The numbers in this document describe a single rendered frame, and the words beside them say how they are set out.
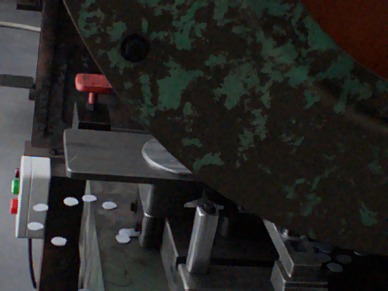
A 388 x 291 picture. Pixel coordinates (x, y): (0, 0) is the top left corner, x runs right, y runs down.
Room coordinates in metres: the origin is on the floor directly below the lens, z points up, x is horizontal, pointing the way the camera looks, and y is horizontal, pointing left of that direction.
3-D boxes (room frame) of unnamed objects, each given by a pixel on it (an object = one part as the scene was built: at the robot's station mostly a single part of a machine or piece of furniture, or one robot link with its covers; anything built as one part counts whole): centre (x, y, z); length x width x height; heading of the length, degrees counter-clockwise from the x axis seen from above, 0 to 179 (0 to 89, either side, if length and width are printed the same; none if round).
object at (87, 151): (1.10, 0.08, 0.72); 0.25 x 0.14 x 0.14; 106
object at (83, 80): (1.40, 0.22, 0.72); 0.07 x 0.06 x 0.08; 106
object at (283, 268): (0.98, -0.14, 0.76); 0.17 x 0.06 x 0.10; 16
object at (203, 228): (0.94, -0.02, 0.75); 0.03 x 0.03 x 0.10; 16
